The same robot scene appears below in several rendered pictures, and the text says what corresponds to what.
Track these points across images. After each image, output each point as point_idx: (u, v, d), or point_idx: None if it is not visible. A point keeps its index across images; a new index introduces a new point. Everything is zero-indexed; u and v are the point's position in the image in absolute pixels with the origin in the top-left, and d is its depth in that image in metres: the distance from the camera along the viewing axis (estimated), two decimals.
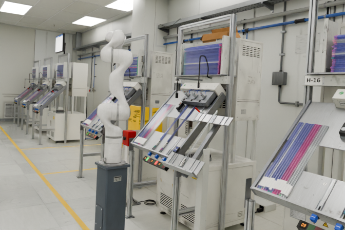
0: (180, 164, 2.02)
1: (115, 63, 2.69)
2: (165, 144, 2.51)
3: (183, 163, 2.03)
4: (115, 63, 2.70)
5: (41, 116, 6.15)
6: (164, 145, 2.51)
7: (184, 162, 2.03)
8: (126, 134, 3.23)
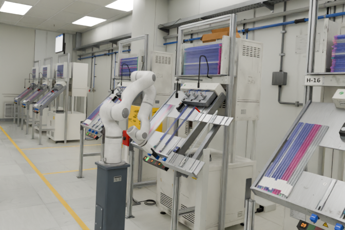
0: (180, 164, 2.02)
1: (154, 154, 2.44)
2: (163, 146, 2.50)
3: (183, 163, 2.03)
4: (154, 154, 2.44)
5: (41, 116, 6.15)
6: (161, 148, 2.50)
7: (184, 162, 2.03)
8: (126, 134, 3.23)
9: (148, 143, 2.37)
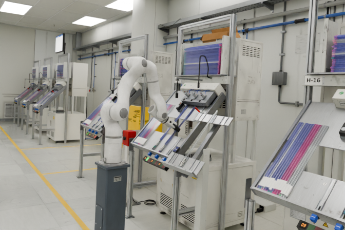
0: (180, 164, 2.02)
1: (174, 127, 2.58)
2: (162, 146, 2.50)
3: (183, 163, 2.03)
4: (174, 128, 2.58)
5: (41, 116, 6.15)
6: (161, 148, 2.49)
7: (184, 162, 2.03)
8: (126, 134, 3.23)
9: None
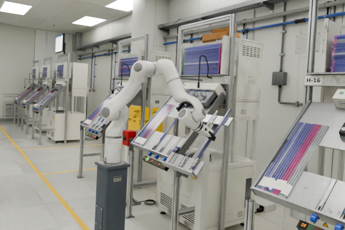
0: (180, 164, 2.02)
1: None
2: (195, 160, 1.96)
3: (183, 163, 2.03)
4: None
5: (41, 116, 6.15)
6: (194, 163, 1.95)
7: (184, 162, 2.03)
8: (126, 134, 3.23)
9: None
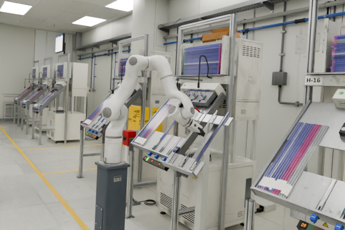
0: (180, 163, 2.02)
1: None
2: (193, 164, 1.95)
3: (183, 163, 2.03)
4: None
5: (41, 116, 6.15)
6: (192, 166, 1.94)
7: (184, 161, 2.03)
8: (126, 134, 3.23)
9: None
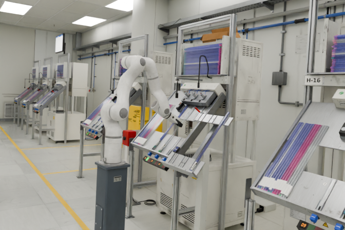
0: (160, 148, 2.49)
1: (177, 122, 2.59)
2: (193, 164, 1.95)
3: (162, 147, 2.49)
4: (177, 123, 2.60)
5: (41, 116, 6.15)
6: (192, 166, 1.94)
7: (163, 147, 2.50)
8: (126, 134, 3.23)
9: None
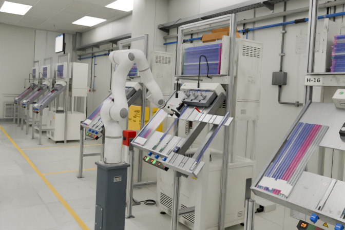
0: (163, 146, 2.50)
1: None
2: (193, 164, 1.95)
3: (165, 146, 2.50)
4: None
5: (41, 116, 6.15)
6: (192, 166, 1.94)
7: (166, 145, 2.51)
8: (126, 134, 3.23)
9: None
